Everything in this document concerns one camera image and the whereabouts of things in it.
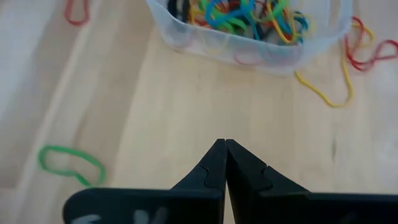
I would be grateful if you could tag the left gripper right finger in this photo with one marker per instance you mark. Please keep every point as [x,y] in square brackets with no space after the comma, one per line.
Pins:
[245,177]

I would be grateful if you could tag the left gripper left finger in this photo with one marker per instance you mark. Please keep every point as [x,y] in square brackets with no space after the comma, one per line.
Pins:
[211,174]

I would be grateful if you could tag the yellow rubber band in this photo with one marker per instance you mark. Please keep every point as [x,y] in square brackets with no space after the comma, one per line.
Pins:
[192,14]
[350,88]

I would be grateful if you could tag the coloured rubber bands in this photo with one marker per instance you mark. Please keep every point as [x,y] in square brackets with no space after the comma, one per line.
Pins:
[280,31]

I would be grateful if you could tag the blue rubber band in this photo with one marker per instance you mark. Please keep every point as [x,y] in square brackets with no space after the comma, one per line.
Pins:
[211,18]

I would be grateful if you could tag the red rubber band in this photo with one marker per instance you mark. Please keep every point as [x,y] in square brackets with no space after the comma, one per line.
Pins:
[346,49]

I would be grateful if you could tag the teal rubber band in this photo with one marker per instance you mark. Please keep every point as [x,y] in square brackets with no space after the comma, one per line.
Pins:
[303,23]

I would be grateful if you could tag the colourful rubber bands bundle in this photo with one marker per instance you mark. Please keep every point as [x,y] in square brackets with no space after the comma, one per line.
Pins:
[230,4]

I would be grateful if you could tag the orange-red rubber band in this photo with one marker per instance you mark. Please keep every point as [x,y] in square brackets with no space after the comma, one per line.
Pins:
[66,14]

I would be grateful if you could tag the clear plastic bin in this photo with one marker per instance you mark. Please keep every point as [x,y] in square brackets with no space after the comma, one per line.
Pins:
[217,46]

